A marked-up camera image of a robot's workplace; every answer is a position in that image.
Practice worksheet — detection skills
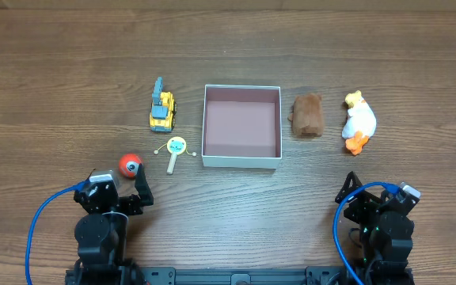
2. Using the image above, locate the white plush duck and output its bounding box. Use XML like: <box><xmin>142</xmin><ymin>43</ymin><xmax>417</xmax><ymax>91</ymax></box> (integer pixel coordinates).
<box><xmin>341</xmin><ymin>90</ymin><xmax>377</xmax><ymax>155</ymax></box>

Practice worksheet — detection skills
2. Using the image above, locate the yellow and blue toy truck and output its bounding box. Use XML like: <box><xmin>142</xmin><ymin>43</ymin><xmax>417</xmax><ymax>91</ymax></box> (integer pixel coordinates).
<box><xmin>149</xmin><ymin>77</ymin><xmax>177</xmax><ymax>132</ymax></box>

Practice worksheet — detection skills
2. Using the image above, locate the brown plush toy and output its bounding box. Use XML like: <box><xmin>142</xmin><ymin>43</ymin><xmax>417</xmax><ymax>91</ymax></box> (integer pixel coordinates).
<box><xmin>288</xmin><ymin>93</ymin><xmax>325</xmax><ymax>137</ymax></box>

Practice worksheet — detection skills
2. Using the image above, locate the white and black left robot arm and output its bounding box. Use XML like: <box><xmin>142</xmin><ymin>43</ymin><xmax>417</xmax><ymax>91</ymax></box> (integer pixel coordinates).
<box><xmin>65</xmin><ymin>164</ymin><xmax>154</xmax><ymax>285</ymax></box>

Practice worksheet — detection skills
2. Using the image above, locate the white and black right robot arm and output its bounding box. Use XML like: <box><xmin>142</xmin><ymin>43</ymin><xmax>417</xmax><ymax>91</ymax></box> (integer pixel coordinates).
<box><xmin>332</xmin><ymin>172</ymin><xmax>421</xmax><ymax>285</ymax></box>

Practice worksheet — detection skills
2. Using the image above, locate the orange toy ball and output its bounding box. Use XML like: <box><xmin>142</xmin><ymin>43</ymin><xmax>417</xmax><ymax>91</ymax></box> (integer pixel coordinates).
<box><xmin>119</xmin><ymin>154</ymin><xmax>143</xmax><ymax>179</ymax></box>

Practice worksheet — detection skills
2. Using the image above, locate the wooden cat rattle drum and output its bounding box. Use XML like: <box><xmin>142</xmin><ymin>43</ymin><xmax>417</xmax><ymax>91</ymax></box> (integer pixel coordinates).
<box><xmin>154</xmin><ymin>136</ymin><xmax>197</xmax><ymax>175</ymax></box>

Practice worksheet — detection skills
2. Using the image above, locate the white box pink inside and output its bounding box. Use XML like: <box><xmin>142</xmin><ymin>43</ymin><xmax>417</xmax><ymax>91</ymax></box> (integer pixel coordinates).
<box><xmin>201</xmin><ymin>84</ymin><xmax>283</xmax><ymax>169</ymax></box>

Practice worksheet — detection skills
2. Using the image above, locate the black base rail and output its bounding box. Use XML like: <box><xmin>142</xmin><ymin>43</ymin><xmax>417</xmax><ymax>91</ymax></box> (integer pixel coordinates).
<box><xmin>141</xmin><ymin>266</ymin><xmax>348</xmax><ymax>285</ymax></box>

